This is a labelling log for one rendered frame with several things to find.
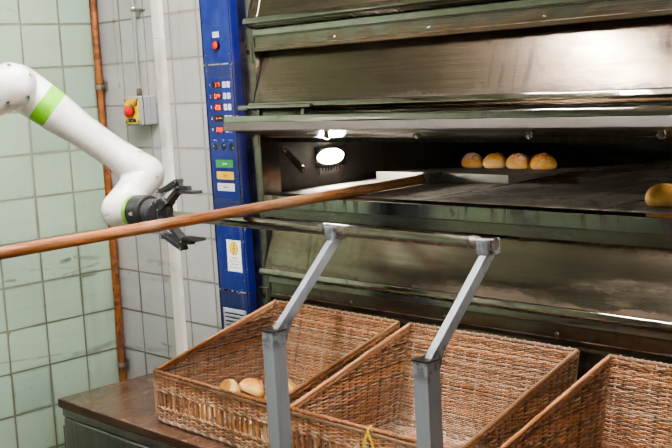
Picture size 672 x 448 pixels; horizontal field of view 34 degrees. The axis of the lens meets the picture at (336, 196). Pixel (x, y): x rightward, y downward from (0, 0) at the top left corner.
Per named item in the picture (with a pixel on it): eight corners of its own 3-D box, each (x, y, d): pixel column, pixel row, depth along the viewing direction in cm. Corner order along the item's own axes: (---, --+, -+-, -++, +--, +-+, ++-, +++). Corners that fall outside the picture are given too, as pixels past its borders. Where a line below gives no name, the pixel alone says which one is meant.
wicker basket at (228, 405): (281, 382, 349) (275, 297, 346) (409, 415, 308) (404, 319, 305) (152, 421, 316) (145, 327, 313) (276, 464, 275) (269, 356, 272)
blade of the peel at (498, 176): (508, 183, 337) (508, 174, 336) (376, 179, 375) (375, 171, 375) (572, 171, 362) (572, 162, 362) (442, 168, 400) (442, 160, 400)
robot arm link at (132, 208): (123, 230, 300) (120, 197, 299) (157, 224, 309) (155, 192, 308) (135, 231, 296) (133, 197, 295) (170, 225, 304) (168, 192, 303)
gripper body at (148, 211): (160, 195, 302) (180, 196, 295) (162, 225, 303) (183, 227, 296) (137, 198, 297) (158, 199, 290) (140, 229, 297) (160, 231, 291)
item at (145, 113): (142, 124, 391) (139, 96, 390) (158, 123, 384) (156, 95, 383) (124, 125, 386) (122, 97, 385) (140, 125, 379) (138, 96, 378)
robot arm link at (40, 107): (-18, 90, 298) (9, 54, 298) (-12, 90, 310) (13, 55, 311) (39, 129, 302) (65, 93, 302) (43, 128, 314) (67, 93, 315)
